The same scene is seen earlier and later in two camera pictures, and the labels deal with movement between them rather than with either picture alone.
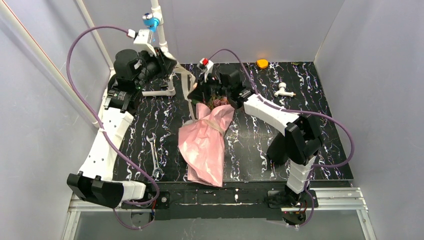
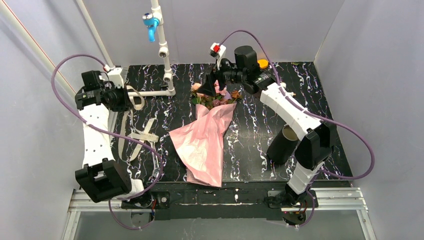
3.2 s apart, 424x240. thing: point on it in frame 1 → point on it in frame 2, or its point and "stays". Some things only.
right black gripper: (205, 90) → (220, 77)
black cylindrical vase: (278, 151) stays
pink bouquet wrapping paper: (202, 146) stays
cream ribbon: (189, 83) → (130, 141)
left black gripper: (164, 62) → (120, 100)
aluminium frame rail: (333, 200) stays
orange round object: (262, 63) stays
